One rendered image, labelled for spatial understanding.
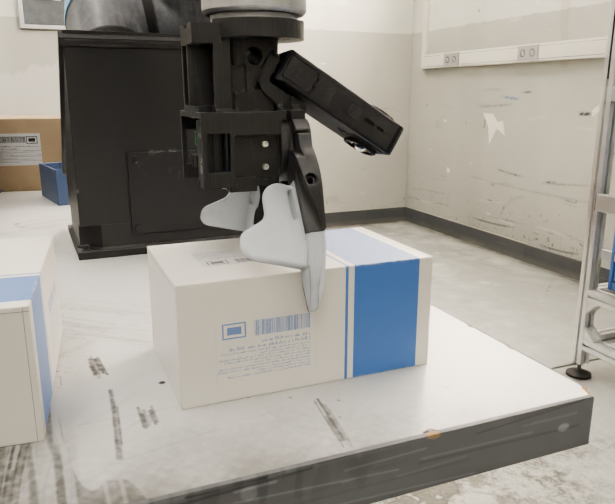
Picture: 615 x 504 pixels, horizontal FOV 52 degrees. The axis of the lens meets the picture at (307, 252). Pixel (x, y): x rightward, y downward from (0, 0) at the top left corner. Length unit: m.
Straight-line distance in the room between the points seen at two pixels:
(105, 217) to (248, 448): 0.52
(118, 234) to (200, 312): 0.46
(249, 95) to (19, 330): 0.22
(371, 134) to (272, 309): 0.15
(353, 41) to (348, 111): 3.95
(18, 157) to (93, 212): 0.69
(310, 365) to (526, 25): 3.36
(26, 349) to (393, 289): 0.26
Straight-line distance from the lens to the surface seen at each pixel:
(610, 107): 2.10
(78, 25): 1.01
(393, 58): 4.57
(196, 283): 0.42
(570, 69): 3.47
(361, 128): 0.49
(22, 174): 1.54
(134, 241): 0.88
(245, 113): 0.44
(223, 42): 0.45
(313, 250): 0.43
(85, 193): 0.86
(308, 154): 0.44
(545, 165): 3.56
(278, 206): 0.44
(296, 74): 0.47
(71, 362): 0.55
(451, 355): 0.54
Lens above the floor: 0.91
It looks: 14 degrees down
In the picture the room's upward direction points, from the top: straight up
